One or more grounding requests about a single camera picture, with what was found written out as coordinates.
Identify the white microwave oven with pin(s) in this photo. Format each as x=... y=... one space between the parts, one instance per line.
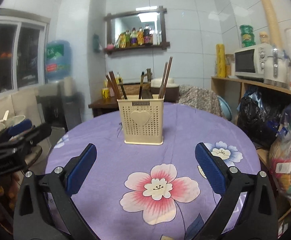
x=250 y=61

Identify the left hand yellow nails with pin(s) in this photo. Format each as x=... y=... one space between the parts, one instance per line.
x=10 y=190

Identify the bamboo style faucet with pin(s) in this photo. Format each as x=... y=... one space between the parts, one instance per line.
x=148 y=75

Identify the wood framed wall mirror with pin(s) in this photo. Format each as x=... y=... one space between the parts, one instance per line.
x=141 y=27

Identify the black trash bag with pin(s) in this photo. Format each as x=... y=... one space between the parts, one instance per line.
x=259 y=118

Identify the dark wooden wall shelf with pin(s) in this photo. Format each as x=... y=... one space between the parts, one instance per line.
x=163 y=46

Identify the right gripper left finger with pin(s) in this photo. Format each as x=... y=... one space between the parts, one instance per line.
x=32 y=216

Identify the dark brown chopstick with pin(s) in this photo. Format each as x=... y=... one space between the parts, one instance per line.
x=163 y=79

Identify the light blue plastic basin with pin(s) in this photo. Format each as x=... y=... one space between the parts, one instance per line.
x=225 y=108

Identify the white electric kettle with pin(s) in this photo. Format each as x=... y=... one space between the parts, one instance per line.
x=275 y=70

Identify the grey water dispenser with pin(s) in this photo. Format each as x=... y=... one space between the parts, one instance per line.
x=58 y=110

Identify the sliding glass window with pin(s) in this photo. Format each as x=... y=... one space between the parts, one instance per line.
x=22 y=53

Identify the woven basket sink basin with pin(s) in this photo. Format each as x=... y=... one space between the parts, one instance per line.
x=133 y=88

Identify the purple floral tablecloth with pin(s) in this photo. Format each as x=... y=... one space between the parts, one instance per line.
x=152 y=191

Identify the floral patterned cloth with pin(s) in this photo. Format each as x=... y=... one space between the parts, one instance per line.
x=200 y=98

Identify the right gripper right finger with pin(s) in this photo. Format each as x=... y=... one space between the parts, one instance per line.
x=258 y=216

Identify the brown wooden chopstick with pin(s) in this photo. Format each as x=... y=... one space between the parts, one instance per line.
x=114 y=85

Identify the beige perforated utensil holder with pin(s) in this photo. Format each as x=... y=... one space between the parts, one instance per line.
x=142 y=120

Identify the light wooden shelf unit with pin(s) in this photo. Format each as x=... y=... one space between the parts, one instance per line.
x=232 y=89

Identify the paper cup stack holder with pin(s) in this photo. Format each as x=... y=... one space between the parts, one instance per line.
x=69 y=86

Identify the rice cooker white brown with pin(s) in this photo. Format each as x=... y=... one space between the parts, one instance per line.
x=171 y=90

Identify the yellow mug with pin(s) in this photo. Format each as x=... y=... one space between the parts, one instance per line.
x=105 y=93

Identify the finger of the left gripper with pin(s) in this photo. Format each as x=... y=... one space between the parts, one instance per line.
x=38 y=134
x=16 y=129

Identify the dark wooden sink cabinet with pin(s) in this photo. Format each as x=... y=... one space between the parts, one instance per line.
x=104 y=106

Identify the blue water jug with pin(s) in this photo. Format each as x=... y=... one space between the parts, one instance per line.
x=58 y=60

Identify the reddish brown chopstick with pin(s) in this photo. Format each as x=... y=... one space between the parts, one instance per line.
x=167 y=76

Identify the tall stack paper cups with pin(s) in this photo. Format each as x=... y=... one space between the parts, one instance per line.
x=275 y=36

